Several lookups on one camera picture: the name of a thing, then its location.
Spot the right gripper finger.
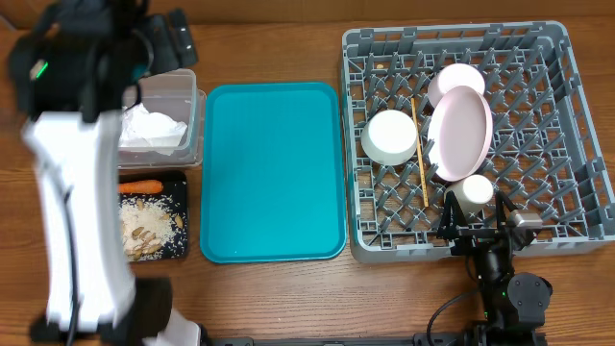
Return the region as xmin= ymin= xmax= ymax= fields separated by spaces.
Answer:
xmin=495 ymin=191 xmax=517 ymax=229
xmin=437 ymin=191 xmax=466 ymax=236

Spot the white cup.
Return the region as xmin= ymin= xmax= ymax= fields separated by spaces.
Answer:
xmin=445 ymin=175 xmax=494 ymax=218

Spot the large white plate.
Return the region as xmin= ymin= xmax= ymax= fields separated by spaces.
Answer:
xmin=428 ymin=86 xmax=493 ymax=182

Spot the white napkin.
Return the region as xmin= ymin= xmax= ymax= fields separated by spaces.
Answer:
xmin=119 ymin=103 xmax=187 ymax=156

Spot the wooden chopstick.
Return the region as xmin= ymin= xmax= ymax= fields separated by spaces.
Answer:
xmin=410 ymin=96 xmax=430 ymax=208

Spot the green-rimmed white bowl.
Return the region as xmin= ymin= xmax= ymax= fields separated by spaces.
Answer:
xmin=360 ymin=110 xmax=418 ymax=165

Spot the orange carrot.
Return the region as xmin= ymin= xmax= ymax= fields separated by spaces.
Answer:
xmin=118 ymin=180 xmax=163 ymax=194

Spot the food scraps pile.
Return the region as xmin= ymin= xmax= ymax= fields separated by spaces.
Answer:
xmin=119 ymin=194 xmax=188 ymax=262

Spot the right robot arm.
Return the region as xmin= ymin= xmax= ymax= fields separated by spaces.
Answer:
xmin=426 ymin=191 xmax=553 ymax=345

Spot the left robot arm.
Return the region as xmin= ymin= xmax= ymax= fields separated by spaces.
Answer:
xmin=8 ymin=0 xmax=208 ymax=345

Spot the clear plastic bin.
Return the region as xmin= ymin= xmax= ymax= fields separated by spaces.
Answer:
xmin=118 ymin=69 xmax=206 ymax=169

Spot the grey dish rack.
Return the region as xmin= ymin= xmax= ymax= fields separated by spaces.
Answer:
xmin=341 ymin=21 xmax=614 ymax=263

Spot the teal plastic tray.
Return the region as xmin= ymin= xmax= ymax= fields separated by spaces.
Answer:
xmin=200 ymin=82 xmax=347 ymax=264

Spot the black plastic tray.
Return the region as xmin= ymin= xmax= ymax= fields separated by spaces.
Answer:
xmin=117 ymin=169 xmax=191 ymax=263

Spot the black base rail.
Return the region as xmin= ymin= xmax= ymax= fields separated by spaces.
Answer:
xmin=205 ymin=333 xmax=548 ymax=346

